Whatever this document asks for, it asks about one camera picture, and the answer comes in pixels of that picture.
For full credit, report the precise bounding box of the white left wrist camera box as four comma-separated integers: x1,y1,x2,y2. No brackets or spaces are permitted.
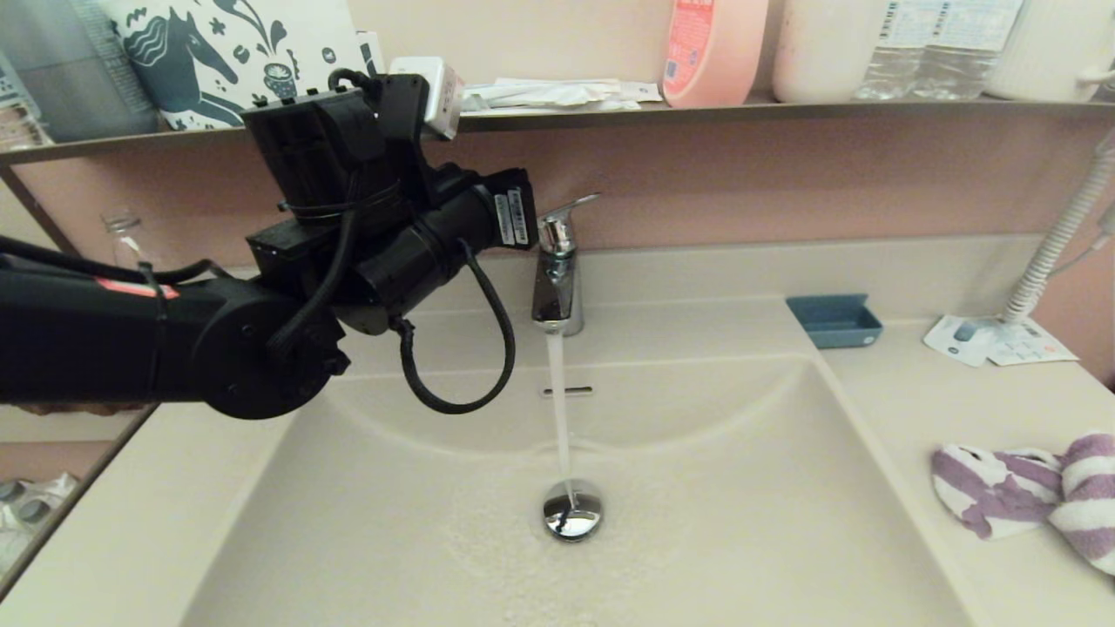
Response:
388,57,464,142

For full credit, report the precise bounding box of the white horse print bag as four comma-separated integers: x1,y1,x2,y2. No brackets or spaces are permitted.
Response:
100,0,371,131

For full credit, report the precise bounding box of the small white black-print packet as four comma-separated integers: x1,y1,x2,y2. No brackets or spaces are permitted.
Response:
355,30,386,78

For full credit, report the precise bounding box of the purple white striped towel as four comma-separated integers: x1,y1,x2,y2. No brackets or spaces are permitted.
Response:
930,433,1115,577

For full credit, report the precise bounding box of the clear plastic water bottle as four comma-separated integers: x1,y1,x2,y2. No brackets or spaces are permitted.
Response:
100,209,153,271
854,0,937,101
910,0,1024,101

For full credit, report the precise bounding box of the chrome faucet spout body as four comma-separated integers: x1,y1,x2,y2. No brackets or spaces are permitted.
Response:
531,218,585,338

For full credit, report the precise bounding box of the chrome faucet lever handle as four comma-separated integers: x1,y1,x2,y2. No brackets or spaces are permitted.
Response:
537,193,602,229

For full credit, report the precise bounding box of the chrome drain stopper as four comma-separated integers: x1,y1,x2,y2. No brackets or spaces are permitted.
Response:
542,479,604,543

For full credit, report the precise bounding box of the brown wall shelf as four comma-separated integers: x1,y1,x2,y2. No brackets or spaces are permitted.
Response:
0,98,1115,168

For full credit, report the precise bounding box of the white plastic bottle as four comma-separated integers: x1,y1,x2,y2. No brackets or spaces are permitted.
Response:
771,0,889,105

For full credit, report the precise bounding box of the white paper packets pile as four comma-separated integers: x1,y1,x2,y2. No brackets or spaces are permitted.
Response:
462,78,665,114

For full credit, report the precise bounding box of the brown framed side mirror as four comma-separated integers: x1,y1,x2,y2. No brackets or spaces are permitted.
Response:
0,165,158,602

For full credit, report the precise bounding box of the white printed leaflet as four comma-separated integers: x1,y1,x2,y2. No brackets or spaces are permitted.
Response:
989,315,1079,367

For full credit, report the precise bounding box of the blue soap dish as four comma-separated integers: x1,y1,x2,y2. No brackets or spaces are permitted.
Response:
784,293,883,350

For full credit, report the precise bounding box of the white lattice basket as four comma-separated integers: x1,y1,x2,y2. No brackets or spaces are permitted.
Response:
0,52,53,151

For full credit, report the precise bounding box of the grey translucent container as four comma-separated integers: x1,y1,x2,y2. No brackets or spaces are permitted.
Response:
0,0,162,145

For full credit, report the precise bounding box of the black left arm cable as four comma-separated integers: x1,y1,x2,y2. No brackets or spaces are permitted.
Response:
396,239,517,415

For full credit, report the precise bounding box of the beige wash basin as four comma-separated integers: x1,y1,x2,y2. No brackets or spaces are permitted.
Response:
179,353,976,627

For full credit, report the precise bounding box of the white ribbed jug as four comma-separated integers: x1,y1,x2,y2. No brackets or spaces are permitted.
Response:
984,0,1115,104

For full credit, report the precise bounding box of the white coiled cord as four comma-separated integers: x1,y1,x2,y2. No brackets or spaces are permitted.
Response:
1002,131,1115,327

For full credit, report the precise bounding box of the pink plastic bottle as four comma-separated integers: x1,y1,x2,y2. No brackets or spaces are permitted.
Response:
662,0,772,110

